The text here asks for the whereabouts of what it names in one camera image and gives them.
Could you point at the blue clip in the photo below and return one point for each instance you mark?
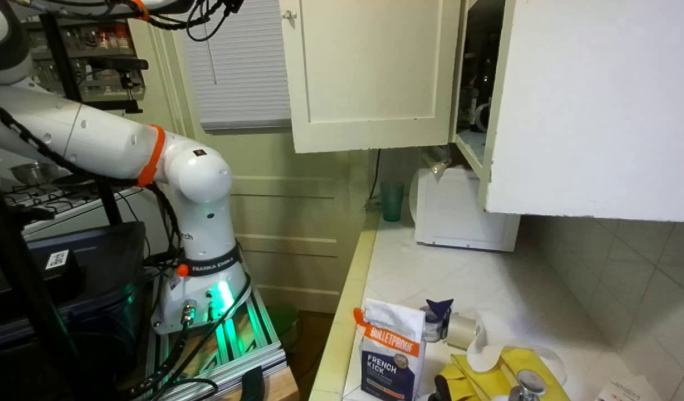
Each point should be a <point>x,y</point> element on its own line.
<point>437,318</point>

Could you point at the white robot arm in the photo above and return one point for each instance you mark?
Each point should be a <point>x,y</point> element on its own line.
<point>210,284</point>

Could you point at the cream panelled door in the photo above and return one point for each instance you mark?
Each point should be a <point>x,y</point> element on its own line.
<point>294,214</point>

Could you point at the cream cabinet door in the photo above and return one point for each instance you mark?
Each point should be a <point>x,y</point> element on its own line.
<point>368,74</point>

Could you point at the green plastic cup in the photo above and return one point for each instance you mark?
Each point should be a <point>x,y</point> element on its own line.
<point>390,202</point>

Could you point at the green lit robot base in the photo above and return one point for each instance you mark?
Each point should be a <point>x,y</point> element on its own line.
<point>216,356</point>

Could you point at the masking tape roll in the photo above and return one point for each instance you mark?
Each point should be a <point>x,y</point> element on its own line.
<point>461,330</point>

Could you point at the black metal stand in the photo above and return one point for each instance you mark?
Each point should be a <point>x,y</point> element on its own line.
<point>57,361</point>

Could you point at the white microwave oven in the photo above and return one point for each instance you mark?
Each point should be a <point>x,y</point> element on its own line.
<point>445,213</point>

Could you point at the white right cabinet door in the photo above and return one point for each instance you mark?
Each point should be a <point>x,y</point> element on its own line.
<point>588,111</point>

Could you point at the white window blind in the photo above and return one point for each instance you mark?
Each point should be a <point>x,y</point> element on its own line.
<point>232,55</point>

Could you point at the white coffee bag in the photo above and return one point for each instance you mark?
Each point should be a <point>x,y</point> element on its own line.
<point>390,350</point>

